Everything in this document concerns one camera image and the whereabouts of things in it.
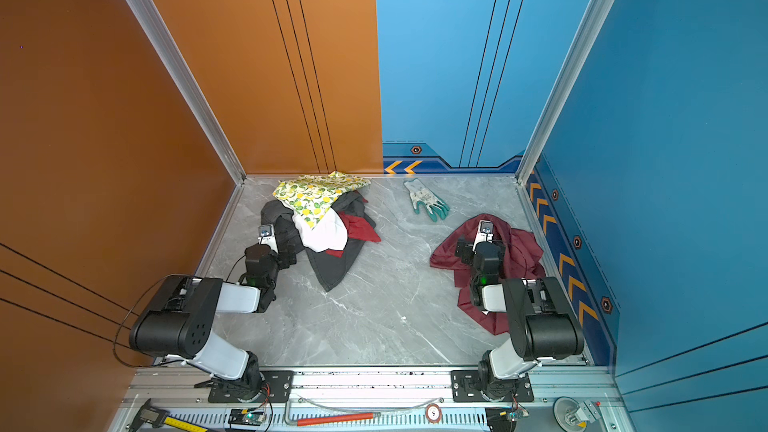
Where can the left aluminium corner post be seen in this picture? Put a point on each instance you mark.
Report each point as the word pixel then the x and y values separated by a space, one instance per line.
pixel 154 27

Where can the dark grey cloth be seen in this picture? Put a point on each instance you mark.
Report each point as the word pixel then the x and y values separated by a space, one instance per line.
pixel 329 270

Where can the red handled hex key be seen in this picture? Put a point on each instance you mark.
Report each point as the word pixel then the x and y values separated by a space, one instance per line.
pixel 332 419

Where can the yellow lemon print cloth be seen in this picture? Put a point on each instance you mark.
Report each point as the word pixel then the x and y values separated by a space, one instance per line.
pixel 311 196

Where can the silver caster wheel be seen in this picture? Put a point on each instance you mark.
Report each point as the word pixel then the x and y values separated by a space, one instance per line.
pixel 577 416

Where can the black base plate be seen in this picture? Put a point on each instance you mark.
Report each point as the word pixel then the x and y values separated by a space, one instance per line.
pixel 467 386
pixel 276 386

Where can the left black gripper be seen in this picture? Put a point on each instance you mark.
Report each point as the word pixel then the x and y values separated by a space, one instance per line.
pixel 284 260

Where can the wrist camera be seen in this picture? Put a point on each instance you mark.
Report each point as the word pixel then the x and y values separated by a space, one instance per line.
pixel 484 233
pixel 266 236

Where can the right small circuit board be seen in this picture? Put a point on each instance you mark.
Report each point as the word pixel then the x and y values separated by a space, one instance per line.
pixel 515 413

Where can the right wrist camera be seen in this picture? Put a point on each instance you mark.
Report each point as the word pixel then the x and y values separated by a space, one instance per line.
pixel 484 233

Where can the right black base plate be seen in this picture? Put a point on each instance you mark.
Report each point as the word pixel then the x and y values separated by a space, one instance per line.
pixel 467 386

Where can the aluminium corner post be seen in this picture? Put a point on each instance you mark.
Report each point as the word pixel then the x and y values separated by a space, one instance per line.
pixel 583 41
pixel 154 27

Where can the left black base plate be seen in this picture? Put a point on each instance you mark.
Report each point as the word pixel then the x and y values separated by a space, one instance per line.
pixel 276 386

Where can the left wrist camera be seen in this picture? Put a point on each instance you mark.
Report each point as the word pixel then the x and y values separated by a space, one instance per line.
pixel 266 236

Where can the round red white sticker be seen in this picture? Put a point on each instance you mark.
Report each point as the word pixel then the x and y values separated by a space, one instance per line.
pixel 433 413

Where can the white cloth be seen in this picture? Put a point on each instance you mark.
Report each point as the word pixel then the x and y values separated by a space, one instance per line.
pixel 329 233

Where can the aluminium front rail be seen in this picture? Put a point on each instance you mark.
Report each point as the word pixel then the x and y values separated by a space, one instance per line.
pixel 400 393

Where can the red cloth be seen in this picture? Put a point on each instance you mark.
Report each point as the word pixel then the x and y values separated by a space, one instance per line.
pixel 359 230

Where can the right aluminium corner post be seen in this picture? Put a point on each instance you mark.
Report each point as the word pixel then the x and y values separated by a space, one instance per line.
pixel 583 41

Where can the white green work glove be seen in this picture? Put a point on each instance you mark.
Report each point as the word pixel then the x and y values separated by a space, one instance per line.
pixel 424 199

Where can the small circuit board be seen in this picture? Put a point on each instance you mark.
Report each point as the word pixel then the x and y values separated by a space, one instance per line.
pixel 246 418
pixel 515 413

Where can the maroon cloth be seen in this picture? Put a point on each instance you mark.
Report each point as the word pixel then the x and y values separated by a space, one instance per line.
pixel 521 260

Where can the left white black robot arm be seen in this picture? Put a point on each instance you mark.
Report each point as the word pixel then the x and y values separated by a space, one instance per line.
pixel 176 325

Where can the left small circuit board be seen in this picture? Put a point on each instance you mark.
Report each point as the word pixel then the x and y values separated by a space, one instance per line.
pixel 246 418

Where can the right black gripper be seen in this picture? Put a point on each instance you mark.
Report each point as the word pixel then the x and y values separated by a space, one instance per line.
pixel 467 248

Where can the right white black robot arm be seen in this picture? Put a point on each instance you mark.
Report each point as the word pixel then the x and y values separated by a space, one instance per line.
pixel 541 324

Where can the black yellow digital caliper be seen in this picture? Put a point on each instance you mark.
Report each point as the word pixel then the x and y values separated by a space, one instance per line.
pixel 158 418

